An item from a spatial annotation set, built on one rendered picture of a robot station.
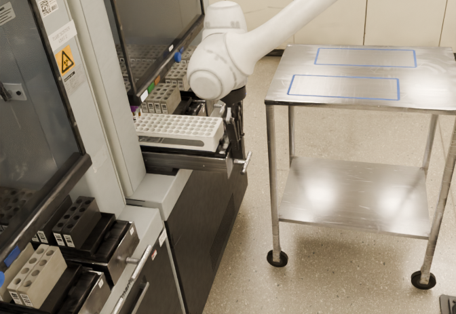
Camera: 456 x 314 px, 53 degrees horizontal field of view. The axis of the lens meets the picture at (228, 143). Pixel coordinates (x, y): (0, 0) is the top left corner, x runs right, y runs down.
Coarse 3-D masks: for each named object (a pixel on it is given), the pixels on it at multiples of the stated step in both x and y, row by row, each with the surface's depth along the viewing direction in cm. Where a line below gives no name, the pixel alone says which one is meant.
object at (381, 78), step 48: (288, 48) 179; (336, 48) 174; (384, 48) 170; (432, 48) 167; (288, 96) 148; (336, 96) 145; (384, 96) 142; (432, 96) 140; (432, 144) 188; (288, 192) 191; (336, 192) 188; (384, 192) 186; (432, 240) 163
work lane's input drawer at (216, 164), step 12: (228, 144) 129; (144, 156) 133; (156, 156) 132; (168, 156) 131; (180, 156) 129; (192, 156) 128; (204, 156) 128; (216, 156) 127; (228, 156) 128; (180, 168) 132; (192, 168) 131; (204, 168) 130; (216, 168) 128; (228, 168) 129
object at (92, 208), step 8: (88, 200) 105; (80, 208) 103; (88, 208) 103; (96, 208) 107; (80, 216) 101; (88, 216) 104; (96, 216) 107; (72, 224) 100; (80, 224) 101; (88, 224) 104; (64, 232) 97; (72, 232) 98; (80, 232) 101; (88, 232) 104; (72, 240) 98; (80, 240) 101
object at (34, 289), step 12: (48, 252) 94; (60, 252) 95; (36, 264) 91; (48, 264) 91; (60, 264) 95; (36, 276) 88; (48, 276) 91; (24, 288) 86; (36, 288) 88; (48, 288) 92; (24, 300) 87; (36, 300) 88
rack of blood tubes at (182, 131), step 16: (144, 128) 132; (160, 128) 131; (176, 128) 130; (192, 128) 130; (208, 128) 128; (144, 144) 133; (160, 144) 131; (176, 144) 130; (192, 144) 133; (208, 144) 126
